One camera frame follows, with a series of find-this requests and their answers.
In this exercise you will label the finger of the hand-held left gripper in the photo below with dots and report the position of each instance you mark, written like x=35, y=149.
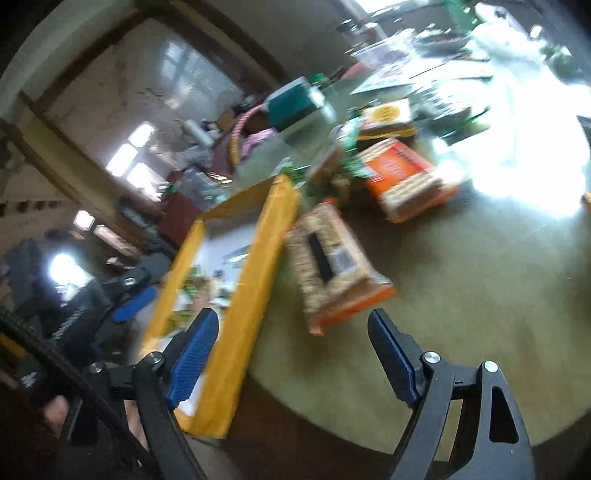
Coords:
x=138, y=274
x=134, y=304

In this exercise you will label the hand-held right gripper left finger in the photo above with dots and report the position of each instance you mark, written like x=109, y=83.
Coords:
x=194, y=357

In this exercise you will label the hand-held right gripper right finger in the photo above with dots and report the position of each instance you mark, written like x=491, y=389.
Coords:
x=392, y=360

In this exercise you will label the barcode cracker packet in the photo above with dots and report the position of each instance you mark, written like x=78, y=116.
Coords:
x=323, y=272

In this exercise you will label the yellow cardboard box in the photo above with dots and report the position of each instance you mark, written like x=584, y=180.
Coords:
x=272, y=240

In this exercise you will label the orange cracker packet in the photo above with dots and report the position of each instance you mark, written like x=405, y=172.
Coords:
x=401, y=170

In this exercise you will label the green pea snack packet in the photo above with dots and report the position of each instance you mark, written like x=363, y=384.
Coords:
x=360, y=168

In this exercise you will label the person's left hand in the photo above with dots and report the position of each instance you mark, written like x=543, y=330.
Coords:
x=56, y=413

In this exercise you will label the yellow green snack packet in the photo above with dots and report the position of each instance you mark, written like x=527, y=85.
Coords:
x=178, y=318

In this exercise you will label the small green snack packet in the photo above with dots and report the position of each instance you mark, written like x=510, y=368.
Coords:
x=196, y=284

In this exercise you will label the wooden glass cabinet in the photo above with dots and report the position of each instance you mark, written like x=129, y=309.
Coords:
x=62, y=154

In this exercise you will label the pink cloth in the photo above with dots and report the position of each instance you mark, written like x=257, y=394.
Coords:
x=258, y=138

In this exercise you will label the clear red-print cracker packet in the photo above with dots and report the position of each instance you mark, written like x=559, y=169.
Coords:
x=325, y=164

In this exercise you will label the teal box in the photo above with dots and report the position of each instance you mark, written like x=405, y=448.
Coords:
x=293, y=104

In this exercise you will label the brown yellow snack packet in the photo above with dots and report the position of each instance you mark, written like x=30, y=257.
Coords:
x=388, y=115

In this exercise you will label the clear plastic container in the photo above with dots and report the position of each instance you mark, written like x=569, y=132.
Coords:
x=383, y=50

